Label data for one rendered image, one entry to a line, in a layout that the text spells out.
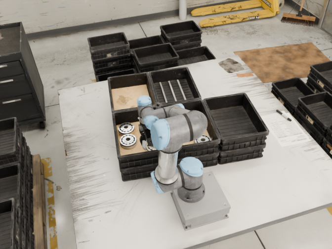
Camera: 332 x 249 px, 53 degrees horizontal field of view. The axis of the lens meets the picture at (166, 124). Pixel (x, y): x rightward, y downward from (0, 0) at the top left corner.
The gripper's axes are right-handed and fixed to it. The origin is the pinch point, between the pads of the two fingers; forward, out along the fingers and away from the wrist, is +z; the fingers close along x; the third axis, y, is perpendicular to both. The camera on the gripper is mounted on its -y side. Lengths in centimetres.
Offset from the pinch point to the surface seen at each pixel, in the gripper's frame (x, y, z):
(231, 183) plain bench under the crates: -42, -27, 18
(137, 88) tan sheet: -9, 66, 4
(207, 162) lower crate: -32.7, -11.3, 12.6
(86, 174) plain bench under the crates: 39.2, 8.2, 17.8
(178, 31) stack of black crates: -89, 201, 37
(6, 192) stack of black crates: 98, 39, 50
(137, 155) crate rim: 8.8, -7.3, -4.6
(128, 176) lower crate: 15.3, -5.3, 13.3
